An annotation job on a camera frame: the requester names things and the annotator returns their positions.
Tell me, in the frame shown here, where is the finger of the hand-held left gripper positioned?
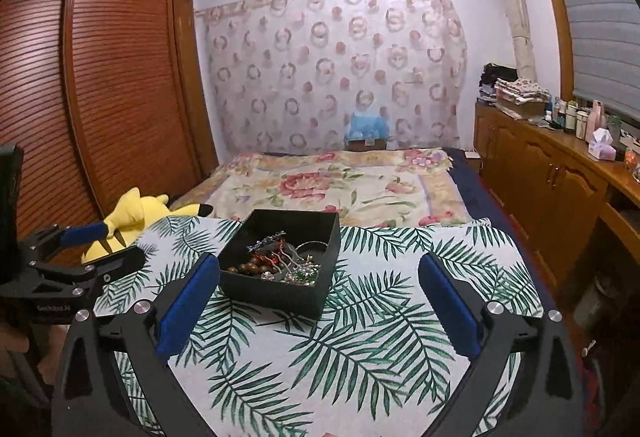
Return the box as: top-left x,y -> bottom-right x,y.
39,248 -> 147,291
20,221 -> 109,261

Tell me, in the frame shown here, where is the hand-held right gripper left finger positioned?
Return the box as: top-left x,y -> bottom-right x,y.
50,253 -> 222,437

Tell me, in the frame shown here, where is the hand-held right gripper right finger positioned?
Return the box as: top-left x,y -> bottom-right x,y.
417,252 -> 586,437

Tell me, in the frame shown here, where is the brown wooden bead necklace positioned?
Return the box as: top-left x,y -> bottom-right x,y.
227,254 -> 275,281

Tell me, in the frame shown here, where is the red braided hair comb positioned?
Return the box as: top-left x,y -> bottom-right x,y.
246,230 -> 307,275

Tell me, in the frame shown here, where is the black jewelry box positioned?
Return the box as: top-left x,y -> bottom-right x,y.
218,209 -> 342,319

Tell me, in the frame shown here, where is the white pearl necklace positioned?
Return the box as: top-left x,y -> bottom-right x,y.
260,257 -> 322,289

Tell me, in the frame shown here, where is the person's left hand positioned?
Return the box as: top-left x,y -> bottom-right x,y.
0,319 -> 67,388

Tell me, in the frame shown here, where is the yellow plush toy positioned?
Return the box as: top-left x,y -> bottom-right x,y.
81,187 -> 215,265

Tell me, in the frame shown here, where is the green leaf print cloth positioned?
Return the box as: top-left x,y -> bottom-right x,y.
92,216 -> 546,437

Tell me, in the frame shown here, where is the dark blue bed sheet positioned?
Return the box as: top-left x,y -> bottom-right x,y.
445,147 -> 556,308

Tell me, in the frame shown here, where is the wooden side cabinet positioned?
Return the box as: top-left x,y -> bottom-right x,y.
473,102 -> 640,288

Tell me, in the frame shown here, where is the small brown box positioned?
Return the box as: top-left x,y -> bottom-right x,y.
348,137 -> 388,152

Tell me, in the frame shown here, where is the light blue plush toy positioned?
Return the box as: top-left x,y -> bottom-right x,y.
345,110 -> 391,140

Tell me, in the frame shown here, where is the pink tissue box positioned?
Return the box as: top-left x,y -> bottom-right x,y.
587,127 -> 623,161

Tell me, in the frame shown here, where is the stack of folded fabrics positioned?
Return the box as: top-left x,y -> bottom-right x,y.
479,63 -> 551,118

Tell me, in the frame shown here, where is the row of cosmetic bottles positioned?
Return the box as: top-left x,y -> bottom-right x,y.
545,97 -> 608,140

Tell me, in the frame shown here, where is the circle pattern sheer curtain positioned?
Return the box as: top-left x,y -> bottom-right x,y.
195,0 -> 468,157

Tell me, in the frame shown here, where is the white wrapped pipe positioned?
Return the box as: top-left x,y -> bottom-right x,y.
477,0 -> 538,85

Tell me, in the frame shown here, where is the grey window blind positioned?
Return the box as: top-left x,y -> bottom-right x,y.
537,0 -> 640,138

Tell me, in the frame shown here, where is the wooden window frame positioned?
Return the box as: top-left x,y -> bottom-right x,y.
522,0 -> 576,98

